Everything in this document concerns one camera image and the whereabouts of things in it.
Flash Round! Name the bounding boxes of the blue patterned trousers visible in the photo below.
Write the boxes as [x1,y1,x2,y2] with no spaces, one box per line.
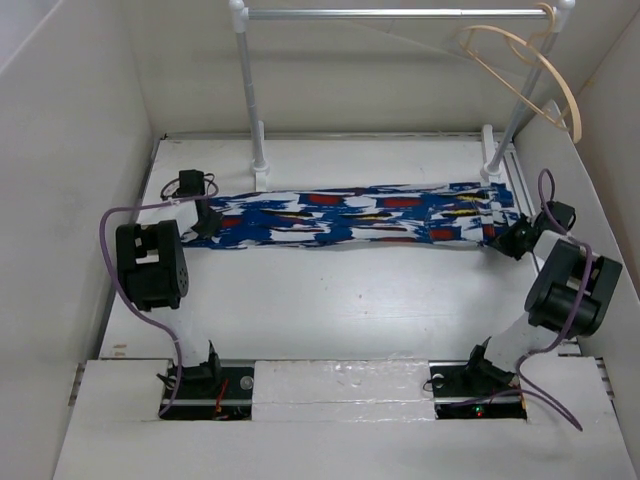
[182,182,521,250]

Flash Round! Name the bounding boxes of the wooden clothes hanger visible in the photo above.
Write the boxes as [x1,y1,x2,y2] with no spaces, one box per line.
[457,4,583,143]

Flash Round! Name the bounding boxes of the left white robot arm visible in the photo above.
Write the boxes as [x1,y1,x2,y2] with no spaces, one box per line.
[115,169,224,399]

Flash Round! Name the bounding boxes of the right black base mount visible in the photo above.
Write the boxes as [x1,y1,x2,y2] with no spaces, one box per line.
[423,363,527,420]

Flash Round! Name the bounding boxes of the white metal clothes rack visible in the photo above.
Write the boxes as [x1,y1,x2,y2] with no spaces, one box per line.
[228,1,582,191]

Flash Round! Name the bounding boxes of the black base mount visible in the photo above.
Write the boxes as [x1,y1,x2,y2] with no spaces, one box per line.
[159,364,254,421]
[423,363,527,420]

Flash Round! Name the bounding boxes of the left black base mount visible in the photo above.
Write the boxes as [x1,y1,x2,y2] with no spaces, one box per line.
[159,364,254,421]

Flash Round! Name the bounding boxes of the aluminium rail right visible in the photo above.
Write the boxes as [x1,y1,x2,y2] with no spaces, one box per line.
[503,149,544,271]

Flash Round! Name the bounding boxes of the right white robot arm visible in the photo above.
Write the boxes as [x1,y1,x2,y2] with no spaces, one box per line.
[462,200,622,394]

